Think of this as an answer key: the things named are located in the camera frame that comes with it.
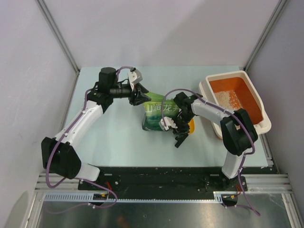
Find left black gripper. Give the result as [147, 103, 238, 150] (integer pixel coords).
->
[110, 83, 151, 106]

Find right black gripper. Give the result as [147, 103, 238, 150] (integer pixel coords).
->
[169, 112, 195, 138]

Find orange plastic scoop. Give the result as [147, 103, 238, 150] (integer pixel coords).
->
[188, 118, 195, 134]

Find green litter bag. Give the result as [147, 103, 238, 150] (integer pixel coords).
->
[142, 92, 180, 131]

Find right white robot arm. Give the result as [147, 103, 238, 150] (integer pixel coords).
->
[173, 92, 258, 190]

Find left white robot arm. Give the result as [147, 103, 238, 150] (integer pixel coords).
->
[41, 66, 151, 190]

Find clean litter grains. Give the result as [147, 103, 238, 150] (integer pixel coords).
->
[214, 90, 242, 111]

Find white orange litter box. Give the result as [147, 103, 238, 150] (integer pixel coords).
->
[199, 70, 272, 135]

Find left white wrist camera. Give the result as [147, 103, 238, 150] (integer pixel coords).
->
[128, 68, 143, 85]

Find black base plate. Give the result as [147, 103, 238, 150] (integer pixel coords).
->
[77, 166, 248, 193]

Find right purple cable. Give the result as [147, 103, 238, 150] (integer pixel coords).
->
[161, 88, 261, 217]

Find white slotted cable duct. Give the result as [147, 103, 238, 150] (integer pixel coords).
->
[44, 192, 223, 203]

